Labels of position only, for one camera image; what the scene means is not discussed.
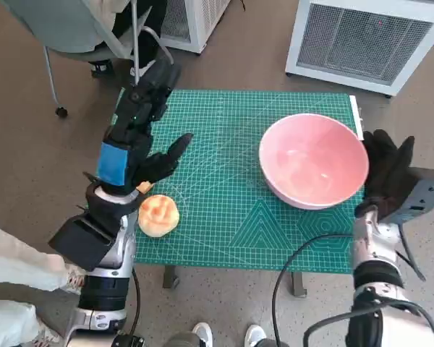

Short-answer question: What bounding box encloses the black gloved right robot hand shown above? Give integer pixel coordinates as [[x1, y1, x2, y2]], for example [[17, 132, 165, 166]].
[[354, 129, 417, 220]]

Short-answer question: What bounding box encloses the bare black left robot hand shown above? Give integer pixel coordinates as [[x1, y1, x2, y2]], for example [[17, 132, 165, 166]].
[[95, 57, 195, 191]]

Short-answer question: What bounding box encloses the round toy bread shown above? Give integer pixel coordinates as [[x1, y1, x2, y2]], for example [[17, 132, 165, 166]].
[[137, 194, 180, 239]]

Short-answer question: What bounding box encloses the pink bowl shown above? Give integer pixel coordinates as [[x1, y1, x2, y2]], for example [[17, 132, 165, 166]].
[[258, 113, 370, 210]]

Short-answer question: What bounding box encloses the green cutting mat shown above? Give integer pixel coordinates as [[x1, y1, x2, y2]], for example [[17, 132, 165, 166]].
[[133, 89, 366, 274]]

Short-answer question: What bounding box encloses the seated person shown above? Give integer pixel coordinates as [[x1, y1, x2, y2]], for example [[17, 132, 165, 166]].
[[90, 0, 184, 87]]

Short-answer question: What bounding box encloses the grey table leg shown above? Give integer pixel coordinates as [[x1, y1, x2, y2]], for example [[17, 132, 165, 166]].
[[162, 265, 180, 289], [292, 272, 308, 298]]

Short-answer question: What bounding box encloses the large white mesh cabinet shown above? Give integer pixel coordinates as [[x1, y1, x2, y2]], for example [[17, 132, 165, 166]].
[[285, 0, 434, 98]]

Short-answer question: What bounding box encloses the grey office chair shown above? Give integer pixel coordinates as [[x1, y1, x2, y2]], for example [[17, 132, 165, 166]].
[[0, 0, 174, 119]]

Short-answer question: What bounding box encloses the small white mesh cabinet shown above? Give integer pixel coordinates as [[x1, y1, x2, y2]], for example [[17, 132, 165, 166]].
[[158, 0, 232, 55]]

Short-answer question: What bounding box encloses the black robot body block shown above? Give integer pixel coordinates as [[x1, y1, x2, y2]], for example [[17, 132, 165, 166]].
[[111, 334, 145, 347]]

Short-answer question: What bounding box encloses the white shoe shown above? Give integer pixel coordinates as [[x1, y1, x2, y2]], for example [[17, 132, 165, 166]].
[[192, 322, 214, 347], [245, 324, 265, 347]]

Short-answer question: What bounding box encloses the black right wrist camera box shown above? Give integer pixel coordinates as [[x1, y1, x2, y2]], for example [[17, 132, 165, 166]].
[[379, 166, 434, 226]]

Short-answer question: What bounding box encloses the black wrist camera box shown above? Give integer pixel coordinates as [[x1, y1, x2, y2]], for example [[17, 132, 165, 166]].
[[48, 213, 116, 272], [379, 166, 434, 226]]

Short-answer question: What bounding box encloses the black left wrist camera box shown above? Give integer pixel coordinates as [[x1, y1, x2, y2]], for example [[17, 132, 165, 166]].
[[48, 213, 116, 272]]

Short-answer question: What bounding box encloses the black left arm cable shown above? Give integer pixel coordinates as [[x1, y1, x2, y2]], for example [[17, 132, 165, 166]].
[[129, 267, 142, 337]]

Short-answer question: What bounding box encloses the looped black robot cable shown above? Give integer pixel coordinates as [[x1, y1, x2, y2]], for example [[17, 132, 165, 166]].
[[302, 301, 434, 347]]

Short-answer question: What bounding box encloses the long black robot cable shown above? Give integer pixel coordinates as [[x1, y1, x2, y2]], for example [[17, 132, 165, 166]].
[[272, 234, 355, 347]]

